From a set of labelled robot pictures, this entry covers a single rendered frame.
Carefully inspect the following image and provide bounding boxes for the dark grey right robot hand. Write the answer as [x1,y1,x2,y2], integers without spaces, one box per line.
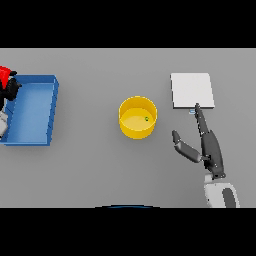
[171,102,227,180]

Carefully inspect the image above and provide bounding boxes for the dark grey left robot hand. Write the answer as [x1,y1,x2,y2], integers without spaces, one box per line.
[0,69,23,111]

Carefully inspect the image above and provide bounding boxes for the red beaker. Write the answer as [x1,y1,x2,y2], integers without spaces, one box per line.
[0,65,14,90]

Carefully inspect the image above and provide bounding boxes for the pale square measuring scale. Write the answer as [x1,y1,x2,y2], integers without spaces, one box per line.
[170,72,216,115]

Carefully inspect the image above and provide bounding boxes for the yellow bowl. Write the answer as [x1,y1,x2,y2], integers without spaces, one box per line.
[118,95,159,140]

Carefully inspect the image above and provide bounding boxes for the blue tray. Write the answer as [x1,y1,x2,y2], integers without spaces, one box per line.
[0,74,60,147]

